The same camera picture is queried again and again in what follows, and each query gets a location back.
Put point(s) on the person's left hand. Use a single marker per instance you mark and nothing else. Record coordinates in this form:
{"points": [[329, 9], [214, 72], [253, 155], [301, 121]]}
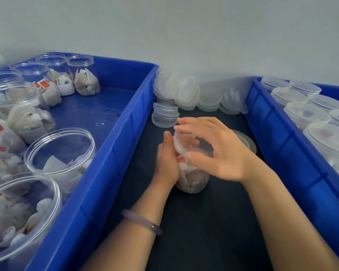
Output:
{"points": [[166, 163]]}

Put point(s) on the person's right hand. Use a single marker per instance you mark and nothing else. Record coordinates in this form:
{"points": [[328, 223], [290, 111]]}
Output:
{"points": [[231, 155]]}

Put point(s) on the person's right middle finger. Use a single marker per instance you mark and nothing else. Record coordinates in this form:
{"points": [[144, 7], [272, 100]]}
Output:
{"points": [[195, 122]]}

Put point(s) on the person's right thumb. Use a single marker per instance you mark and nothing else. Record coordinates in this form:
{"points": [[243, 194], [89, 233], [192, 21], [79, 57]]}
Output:
{"points": [[199, 160]]}

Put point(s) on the person's left thumb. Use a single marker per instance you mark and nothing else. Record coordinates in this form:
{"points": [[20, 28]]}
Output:
{"points": [[168, 142]]}

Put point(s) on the clear round jar lid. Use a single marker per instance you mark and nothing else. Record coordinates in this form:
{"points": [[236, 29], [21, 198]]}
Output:
{"points": [[183, 145]]}

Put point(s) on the clear plastic jar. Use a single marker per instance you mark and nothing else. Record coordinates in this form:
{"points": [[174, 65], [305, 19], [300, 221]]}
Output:
{"points": [[193, 180]]}

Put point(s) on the person's left forearm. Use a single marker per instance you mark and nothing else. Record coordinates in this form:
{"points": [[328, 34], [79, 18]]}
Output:
{"points": [[135, 237]]}

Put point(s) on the person's right forearm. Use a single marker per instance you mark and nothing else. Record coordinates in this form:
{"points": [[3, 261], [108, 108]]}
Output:
{"points": [[285, 228]]}

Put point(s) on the bunch of white tea bags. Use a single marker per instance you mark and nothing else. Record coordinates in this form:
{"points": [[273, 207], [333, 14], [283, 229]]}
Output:
{"points": [[193, 179]]}

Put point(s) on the pile of translucent lids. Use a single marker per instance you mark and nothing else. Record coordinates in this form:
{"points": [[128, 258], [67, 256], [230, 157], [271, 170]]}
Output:
{"points": [[186, 93]]}

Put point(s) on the blue plastic crate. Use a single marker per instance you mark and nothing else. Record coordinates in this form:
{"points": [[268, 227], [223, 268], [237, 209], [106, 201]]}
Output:
{"points": [[293, 166], [110, 155]]}

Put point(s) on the pale purple bangle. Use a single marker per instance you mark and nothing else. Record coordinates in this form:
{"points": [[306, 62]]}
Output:
{"points": [[142, 222]]}

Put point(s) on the group of lidded clear jars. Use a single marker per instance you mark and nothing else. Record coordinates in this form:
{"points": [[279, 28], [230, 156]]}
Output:
{"points": [[313, 115]]}

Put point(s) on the group of open filled jars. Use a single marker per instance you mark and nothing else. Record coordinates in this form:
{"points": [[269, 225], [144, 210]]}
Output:
{"points": [[31, 121]]}

